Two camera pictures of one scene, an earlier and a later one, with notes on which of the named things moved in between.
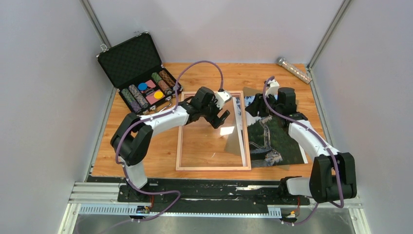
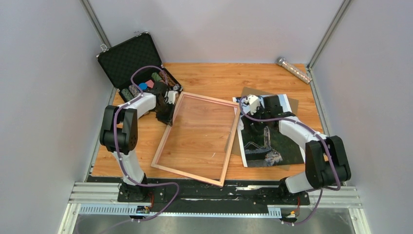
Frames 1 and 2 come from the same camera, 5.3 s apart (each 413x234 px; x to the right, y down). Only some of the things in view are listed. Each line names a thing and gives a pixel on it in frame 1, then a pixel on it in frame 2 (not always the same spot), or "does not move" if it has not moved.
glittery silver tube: (293, 70) does not move
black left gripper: (214, 120) -> (168, 119)
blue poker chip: (142, 86) does not move
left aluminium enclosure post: (104, 44) does not move
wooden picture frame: (246, 137) -> (156, 157)
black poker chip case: (135, 68) does not move
